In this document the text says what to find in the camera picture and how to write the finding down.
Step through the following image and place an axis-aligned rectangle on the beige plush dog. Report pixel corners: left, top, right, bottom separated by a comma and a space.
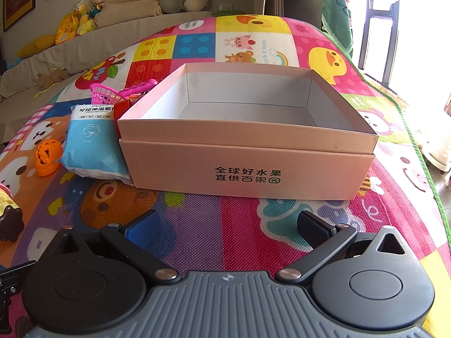
92, 0, 167, 29

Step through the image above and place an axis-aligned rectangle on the yellow bird plush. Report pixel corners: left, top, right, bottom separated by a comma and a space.
73, 1, 96, 36

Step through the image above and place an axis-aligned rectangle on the pink wavy plastic toy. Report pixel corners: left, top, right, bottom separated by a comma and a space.
120, 79, 159, 100

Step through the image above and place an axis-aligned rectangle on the yellow cushion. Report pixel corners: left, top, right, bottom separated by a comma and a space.
17, 35, 56, 58

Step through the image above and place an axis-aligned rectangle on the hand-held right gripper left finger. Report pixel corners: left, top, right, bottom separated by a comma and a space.
49, 209, 180, 286

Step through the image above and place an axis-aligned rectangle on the cartoon boy doll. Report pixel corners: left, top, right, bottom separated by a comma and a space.
87, 0, 107, 20

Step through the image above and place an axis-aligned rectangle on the white plastic stool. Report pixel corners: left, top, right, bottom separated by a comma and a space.
422, 127, 451, 188

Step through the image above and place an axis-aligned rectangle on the yellow striped plush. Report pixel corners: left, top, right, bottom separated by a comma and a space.
54, 12, 80, 45

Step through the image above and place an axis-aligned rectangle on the colourful cartoon play mat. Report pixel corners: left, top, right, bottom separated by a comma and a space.
0, 14, 451, 338

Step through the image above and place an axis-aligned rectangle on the brown and yellow toy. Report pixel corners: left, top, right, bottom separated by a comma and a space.
0, 182, 25, 243

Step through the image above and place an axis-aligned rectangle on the orange pumpkin toy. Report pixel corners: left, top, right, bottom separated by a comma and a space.
34, 139, 63, 177

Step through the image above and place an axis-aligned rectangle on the beige sofa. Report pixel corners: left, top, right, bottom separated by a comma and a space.
0, 10, 219, 148

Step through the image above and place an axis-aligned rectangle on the green dinosaur blanket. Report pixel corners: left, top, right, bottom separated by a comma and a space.
321, 0, 354, 59

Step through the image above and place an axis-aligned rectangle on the red framed picture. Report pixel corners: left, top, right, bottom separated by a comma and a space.
3, 0, 37, 32

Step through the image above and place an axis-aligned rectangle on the blue cotton pad packet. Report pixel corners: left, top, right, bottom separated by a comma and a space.
59, 105, 135, 186

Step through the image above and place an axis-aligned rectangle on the red plastic toy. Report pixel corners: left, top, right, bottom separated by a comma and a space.
113, 99, 137, 139

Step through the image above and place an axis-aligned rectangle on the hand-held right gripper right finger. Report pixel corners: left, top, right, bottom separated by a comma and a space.
277, 210, 411, 286

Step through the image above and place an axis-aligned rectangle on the pink cardboard box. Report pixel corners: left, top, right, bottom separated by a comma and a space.
117, 63, 380, 201

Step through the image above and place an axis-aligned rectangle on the small brown plush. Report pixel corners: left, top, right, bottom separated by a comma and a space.
37, 67, 68, 89

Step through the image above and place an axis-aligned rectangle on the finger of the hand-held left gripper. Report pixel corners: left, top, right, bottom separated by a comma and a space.
0, 261, 37, 328

